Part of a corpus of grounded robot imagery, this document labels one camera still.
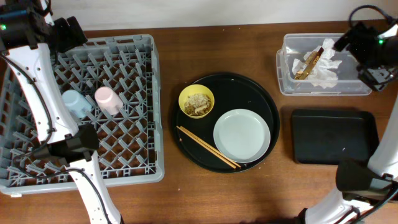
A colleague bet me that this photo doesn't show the white paper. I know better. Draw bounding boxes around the white paper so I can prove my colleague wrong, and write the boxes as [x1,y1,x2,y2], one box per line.
[305,39,342,89]

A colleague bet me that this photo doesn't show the gold snack wrapper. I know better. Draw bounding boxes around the gold snack wrapper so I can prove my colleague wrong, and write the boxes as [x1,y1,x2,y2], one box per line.
[294,47,324,80]

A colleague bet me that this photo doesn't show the light blue plastic cup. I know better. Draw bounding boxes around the light blue plastic cup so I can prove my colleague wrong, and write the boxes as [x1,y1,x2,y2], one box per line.
[62,90,92,119]

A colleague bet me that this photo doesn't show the yellow bowl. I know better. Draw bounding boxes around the yellow bowl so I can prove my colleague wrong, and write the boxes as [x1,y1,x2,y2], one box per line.
[178,84,215,119]

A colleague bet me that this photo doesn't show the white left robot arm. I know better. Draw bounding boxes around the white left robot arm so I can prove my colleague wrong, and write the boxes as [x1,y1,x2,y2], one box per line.
[1,1,123,223]

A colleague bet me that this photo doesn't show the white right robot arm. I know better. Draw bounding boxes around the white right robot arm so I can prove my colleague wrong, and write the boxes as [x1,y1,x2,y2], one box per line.
[294,19,397,223]

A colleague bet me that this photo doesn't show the grey dishwasher rack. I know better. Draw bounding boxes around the grey dishwasher rack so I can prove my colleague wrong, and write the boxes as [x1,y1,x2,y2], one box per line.
[1,34,164,197]

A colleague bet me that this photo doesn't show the pink plastic cup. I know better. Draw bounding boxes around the pink plastic cup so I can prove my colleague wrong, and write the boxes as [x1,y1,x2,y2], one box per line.
[95,86,124,115]

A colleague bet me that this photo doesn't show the clear plastic bin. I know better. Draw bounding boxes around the clear plastic bin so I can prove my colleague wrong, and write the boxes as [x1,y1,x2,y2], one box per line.
[276,33,372,96]

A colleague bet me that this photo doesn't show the black rectangular tray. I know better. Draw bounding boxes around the black rectangular tray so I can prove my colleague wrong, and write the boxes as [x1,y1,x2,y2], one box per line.
[292,109,379,165]

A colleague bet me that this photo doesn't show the round black tray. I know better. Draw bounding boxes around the round black tray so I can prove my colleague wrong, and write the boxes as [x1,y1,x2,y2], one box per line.
[170,72,280,174]

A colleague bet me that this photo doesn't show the food scraps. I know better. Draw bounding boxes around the food scraps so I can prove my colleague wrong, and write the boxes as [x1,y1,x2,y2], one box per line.
[184,93,211,116]

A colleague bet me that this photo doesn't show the grey round plate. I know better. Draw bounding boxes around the grey round plate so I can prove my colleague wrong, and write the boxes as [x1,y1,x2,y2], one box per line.
[213,109,271,163]

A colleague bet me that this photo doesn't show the lower wooden chopstick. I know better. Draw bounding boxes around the lower wooden chopstick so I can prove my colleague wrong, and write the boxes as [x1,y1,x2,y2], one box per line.
[175,125,238,170]

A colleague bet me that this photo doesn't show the wooden chopstick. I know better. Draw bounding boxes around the wooden chopstick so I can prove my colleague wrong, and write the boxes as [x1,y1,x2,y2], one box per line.
[178,125,242,168]
[175,125,238,170]

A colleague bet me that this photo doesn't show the upper wooden chopstick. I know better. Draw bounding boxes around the upper wooden chopstick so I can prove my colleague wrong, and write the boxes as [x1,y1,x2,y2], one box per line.
[178,125,242,168]

